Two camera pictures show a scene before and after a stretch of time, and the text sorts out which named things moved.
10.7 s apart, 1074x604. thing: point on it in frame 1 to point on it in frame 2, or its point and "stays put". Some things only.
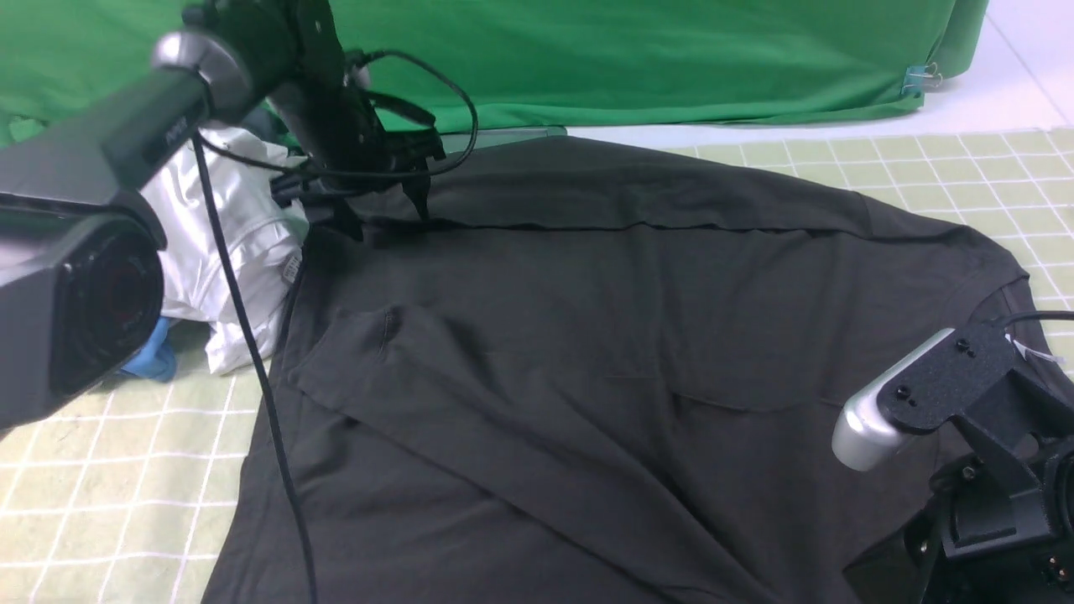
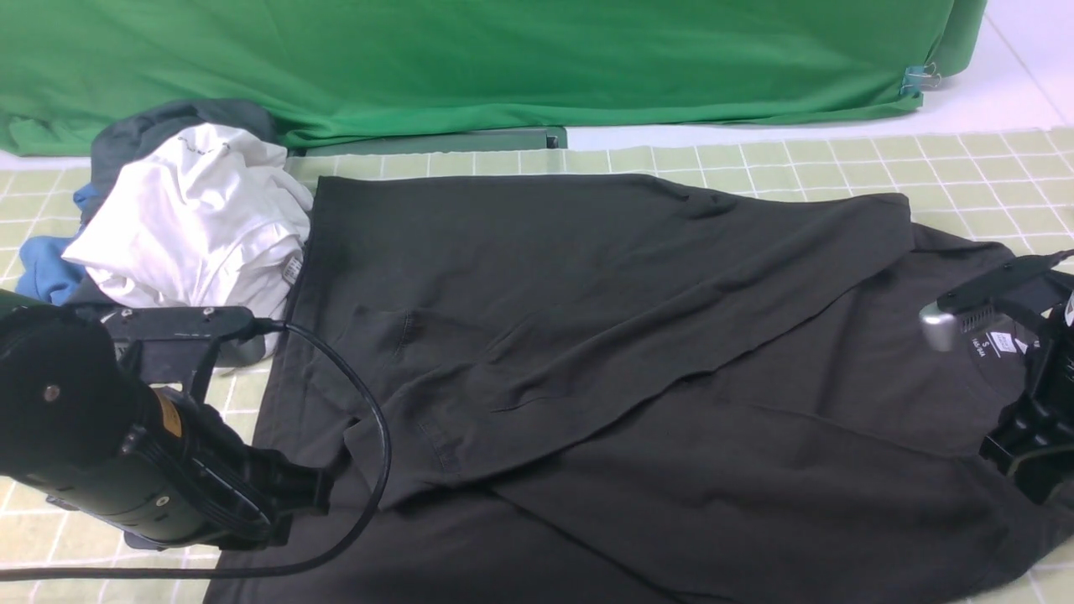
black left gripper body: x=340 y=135 to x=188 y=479
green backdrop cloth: x=468 y=65 stays put
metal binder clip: x=917 y=76 stays put
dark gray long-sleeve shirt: x=602 y=370 stays put
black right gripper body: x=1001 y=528 to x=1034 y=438
